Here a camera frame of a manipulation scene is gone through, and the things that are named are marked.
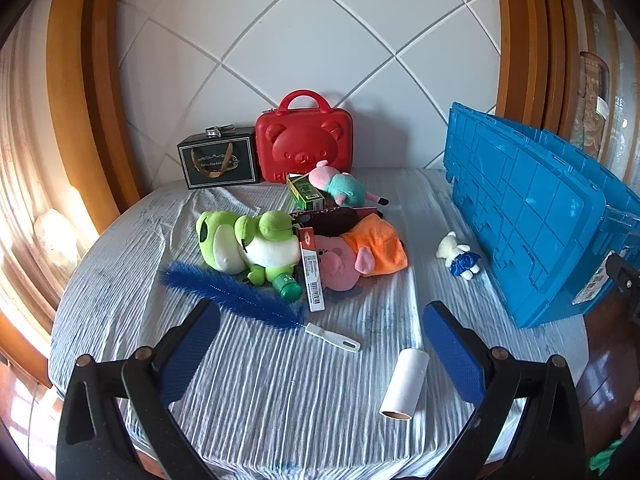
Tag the green carton box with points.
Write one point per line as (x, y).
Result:
(307, 196)

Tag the black box with gold print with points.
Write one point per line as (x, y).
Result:
(215, 160)

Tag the red bear carry case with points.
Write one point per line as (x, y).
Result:
(295, 145)

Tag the white cloth bundle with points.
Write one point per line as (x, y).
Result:
(55, 240)

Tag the blue plastic crate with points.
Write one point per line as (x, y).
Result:
(530, 210)

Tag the blue feather duster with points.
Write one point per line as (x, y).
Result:
(225, 292)

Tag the wooden wall trim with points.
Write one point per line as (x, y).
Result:
(90, 75)
(525, 60)

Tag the green cloth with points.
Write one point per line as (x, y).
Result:
(605, 460)

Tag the green frog plush toy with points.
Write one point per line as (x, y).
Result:
(220, 240)

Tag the desktop with striped blue cloth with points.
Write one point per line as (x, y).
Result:
(280, 400)

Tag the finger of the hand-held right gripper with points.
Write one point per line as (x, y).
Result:
(625, 280)

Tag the pink pig plush teal dress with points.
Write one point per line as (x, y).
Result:
(340, 185)

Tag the red and white carton box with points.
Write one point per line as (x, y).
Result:
(312, 280)

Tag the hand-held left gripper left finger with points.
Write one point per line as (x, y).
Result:
(190, 345)

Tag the sheer curtain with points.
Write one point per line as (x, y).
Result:
(25, 160)

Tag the green bottle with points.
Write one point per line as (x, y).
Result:
(287, 287)

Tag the pink pig plush orange hat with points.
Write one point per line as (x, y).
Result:
(340, 260)

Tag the white paper roll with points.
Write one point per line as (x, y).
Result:
(405, 380)

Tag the white bear plush blue dress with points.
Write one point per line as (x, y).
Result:
(450, 250)

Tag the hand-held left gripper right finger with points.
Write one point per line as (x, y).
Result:
(455, 355)

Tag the rolled patterned carpet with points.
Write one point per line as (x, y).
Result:
(595, 95)

